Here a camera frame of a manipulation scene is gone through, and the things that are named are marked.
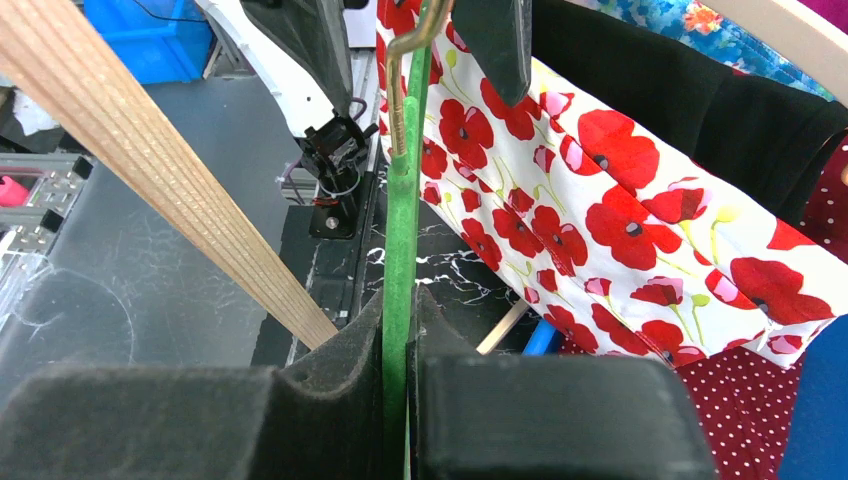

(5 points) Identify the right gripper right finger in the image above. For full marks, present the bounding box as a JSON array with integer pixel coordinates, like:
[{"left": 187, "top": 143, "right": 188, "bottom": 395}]
[{"left": 407, "top": 286, "right": 716, "bottom": 479}]

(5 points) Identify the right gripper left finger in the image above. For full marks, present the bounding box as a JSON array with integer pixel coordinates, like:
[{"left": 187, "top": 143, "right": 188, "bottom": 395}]
[{"left": 1, "top": 296, "right": 382, "bottom": 479}]

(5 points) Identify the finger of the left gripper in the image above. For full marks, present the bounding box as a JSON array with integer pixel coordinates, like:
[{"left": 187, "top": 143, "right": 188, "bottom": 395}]
[{"left": 452, "top": 0, "right": 533, "bottom": 107}]

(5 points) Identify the green velvet hanger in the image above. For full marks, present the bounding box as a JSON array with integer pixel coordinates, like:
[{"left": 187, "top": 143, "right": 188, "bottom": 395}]
[{"left": 381, "top": 1, "right": 453, "bottom": 479}]

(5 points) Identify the red polka dot skirt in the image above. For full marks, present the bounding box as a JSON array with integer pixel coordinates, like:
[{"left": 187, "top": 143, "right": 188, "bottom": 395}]
[{"left": 660, "top": 334, "right": 806, "bottom": 479}]

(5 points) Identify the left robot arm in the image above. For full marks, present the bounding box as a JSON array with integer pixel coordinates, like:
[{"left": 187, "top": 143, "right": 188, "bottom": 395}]
[{"left": 197, "top": 1, "right": 532, "bottom": 239}]

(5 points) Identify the cream wooden hanger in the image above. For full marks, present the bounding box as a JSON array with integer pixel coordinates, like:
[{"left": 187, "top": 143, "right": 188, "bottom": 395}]
[{"left": 704, "top": 0, "right": 847, "bottom": 104}]

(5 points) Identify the blue floral garment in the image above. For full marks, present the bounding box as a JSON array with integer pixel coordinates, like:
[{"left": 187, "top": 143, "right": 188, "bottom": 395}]
[{"left": 578, "top": 0, "right": 834, "bottom": 101}]

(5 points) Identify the white red poppy garment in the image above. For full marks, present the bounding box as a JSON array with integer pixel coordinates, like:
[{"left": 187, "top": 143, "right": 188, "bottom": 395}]
[{"left": 377, "top": 1, "right": 847, "bottom": 368}]

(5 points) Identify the black garment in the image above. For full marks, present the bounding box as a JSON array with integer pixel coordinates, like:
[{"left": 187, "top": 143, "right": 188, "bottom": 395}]
[{"left": 532, "top": 1, "right": 847, "bottom": 224}]

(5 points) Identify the magenta garment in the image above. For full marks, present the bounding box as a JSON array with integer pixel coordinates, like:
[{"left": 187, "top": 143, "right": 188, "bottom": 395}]
[{"left": 801, "top": 0, "right": 847, "bottom": 20}]

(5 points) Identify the blue plastic bin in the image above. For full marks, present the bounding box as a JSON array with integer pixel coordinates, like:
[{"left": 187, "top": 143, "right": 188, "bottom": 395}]
[{"left": 523, "top": 311, "right": 848, "bottom": 480}]

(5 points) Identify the wooden clothes rack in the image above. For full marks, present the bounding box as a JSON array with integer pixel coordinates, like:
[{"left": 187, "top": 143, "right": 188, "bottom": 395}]
[{"left": 0, "top": 0, "right": 531, "bottom": 356}]

